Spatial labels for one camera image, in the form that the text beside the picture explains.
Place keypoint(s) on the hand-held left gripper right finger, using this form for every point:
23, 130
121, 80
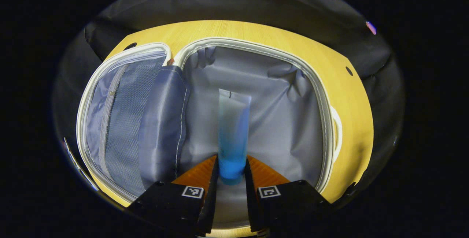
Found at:
251, 201

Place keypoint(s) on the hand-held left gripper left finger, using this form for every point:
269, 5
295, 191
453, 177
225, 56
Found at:
210, 205

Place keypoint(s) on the blue skin care tube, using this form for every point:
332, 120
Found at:
234, 139

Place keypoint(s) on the white suitcase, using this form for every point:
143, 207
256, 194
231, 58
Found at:
278, 121

